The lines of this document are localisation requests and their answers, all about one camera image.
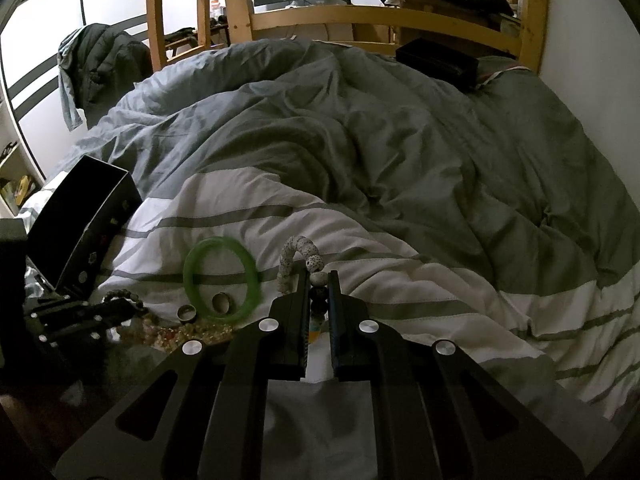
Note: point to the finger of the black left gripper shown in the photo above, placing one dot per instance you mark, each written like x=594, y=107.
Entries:
x=68, y=321

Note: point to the white shelf unit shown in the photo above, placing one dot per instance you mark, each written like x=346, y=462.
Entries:
x=16, y=159

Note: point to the black jewelry box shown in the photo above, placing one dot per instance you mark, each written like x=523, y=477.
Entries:
x=72, y=234

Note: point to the wooden ladder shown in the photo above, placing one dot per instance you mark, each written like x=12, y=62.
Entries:
x=163, y=16

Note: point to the dark grey jacket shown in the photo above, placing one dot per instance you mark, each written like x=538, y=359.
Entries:
x=97, y=65

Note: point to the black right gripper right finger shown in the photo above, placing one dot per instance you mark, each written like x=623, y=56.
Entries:
x=362, y=348

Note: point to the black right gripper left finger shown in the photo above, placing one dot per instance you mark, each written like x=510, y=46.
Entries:
x=275, y=347

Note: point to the grey striped duvet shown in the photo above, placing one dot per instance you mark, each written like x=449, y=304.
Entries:
x=488, y=217

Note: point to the green jade bangle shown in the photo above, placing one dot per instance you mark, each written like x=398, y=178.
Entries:
x=193, y=277

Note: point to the wooden bed frame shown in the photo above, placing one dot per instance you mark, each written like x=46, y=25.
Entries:
x=527, y=47

